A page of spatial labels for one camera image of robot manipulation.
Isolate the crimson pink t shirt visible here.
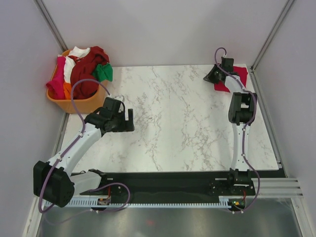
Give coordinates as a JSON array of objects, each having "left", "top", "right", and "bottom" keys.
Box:
[{"left": 214, "top": 65, "right": 248, "bottom": 93}]

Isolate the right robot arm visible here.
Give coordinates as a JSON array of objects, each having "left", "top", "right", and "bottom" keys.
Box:
[{"left": 203, "top": 64, "right": 257, "bottom": 195}]

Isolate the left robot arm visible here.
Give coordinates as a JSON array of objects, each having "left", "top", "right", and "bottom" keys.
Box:
[{"left": 33, "top": 107, "right": 135, "bottom": 213}]

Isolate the green t shirt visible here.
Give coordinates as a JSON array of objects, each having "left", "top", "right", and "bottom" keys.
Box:
[{"left": 92, "top": 63, "right": 113, "bottom": 82}]

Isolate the orange t shirt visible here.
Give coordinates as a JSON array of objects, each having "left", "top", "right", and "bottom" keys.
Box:
[{"left": 63, "top": 82, "right": 72, "bottom": 100}]

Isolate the dark red t shirt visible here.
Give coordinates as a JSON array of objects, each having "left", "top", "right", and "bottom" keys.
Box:
[{"left": 71, "top": 46, "right": 110, "bottom": 100}]

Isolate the magenta pink t shirt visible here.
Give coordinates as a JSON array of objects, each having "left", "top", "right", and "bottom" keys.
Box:
[{"left": 46, "top": 55, "right": 66, "bottom": 100}]

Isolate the white t shirt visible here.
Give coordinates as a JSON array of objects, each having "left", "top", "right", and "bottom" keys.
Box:
[{"left": 58, "top": 46, "right": 90, "bottom": 83}]

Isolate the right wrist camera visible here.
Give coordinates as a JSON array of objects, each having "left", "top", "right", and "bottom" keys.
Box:
[{"left": 221, "top": 57, "right": 234, "bottom": 73}]

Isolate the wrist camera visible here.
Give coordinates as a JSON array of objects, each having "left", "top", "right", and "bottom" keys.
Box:
[
  {"left": 221, "top": 57, "right": 234, "bottom": 73},
  {"left": 108, "top": 95, "right": 125, "bottom": 110}
]

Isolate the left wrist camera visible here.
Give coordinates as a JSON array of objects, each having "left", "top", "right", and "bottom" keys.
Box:
[{"left": 108, "top": 95, "right": 125, "bottom": 110}]

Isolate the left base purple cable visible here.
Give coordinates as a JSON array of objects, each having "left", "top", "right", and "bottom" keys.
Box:
[{"left": 90, "top": 182, "right": 131, "bottom": 213}]

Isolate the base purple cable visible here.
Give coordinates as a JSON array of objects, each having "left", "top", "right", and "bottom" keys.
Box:
[
  {"left": 90, "top": 182, "right": 131, "bottom": 213},
  {"left": 226, "top": 165, "right": 262, "bottom": 215}
]

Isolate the white cable duct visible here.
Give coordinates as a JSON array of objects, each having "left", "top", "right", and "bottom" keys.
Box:
[{"left": 66, "top": 196, "right": 245, "bottom": 209}]

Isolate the right aluminium frame post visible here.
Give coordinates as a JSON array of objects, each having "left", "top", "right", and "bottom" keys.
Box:
[{"left": 250, "top": 0, "right": 296, "bottom": 72}]

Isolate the aluminium frame post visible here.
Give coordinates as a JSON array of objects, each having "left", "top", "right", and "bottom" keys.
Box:
[
  {"left": 34, "top": 0, "right": 68, "bottom": 51},
  {"left": 250, "top": 0, "right": 296, "bottom": 72}
]

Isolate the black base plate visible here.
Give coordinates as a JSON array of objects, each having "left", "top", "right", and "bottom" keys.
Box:
[{"left": 85, "top": 171, "right": 256, "bottom": 203}]

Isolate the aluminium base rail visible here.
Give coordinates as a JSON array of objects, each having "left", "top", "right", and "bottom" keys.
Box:
[{"left": 258, "top": 178, "right": 303, "bottom": 198}]

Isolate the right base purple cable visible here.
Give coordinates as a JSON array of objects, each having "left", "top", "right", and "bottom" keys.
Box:
[{"left": 226, "top": 165, "right": 262, "bottom": 215}]

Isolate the left aluminium frame post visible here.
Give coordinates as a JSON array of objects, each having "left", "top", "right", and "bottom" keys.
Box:
[{"left": 34, "top": 0, "right": 68, "bottom": 51}]

